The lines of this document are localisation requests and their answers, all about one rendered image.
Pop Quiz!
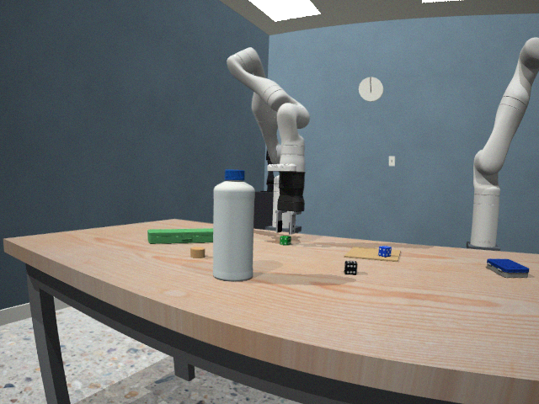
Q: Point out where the small tan cylinder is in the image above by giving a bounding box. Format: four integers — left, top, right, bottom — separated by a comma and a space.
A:
190, 247, 205, 258

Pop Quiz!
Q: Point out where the white plastic bottle with blue cap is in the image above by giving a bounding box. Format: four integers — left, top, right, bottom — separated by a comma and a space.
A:
213, 170, 255, 281

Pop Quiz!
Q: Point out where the blue die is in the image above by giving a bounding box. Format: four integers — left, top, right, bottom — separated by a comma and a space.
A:
378, 246, 392, 257

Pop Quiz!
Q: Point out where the tan square mat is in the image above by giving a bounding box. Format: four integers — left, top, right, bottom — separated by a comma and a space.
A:
344, 247, 401, 262

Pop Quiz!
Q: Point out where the green die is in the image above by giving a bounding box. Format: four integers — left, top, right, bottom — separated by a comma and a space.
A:
280, 236, 291, 246

